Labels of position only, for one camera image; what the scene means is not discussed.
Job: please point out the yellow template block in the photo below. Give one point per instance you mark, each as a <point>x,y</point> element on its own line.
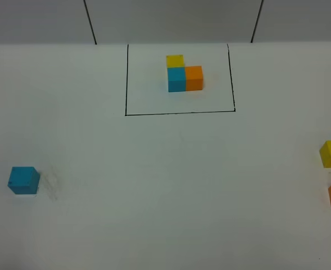
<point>175,61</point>

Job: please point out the blue template block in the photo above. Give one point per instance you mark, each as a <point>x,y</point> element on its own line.
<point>176,79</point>

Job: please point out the orange template block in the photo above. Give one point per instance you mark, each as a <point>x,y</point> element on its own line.
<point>194,78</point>

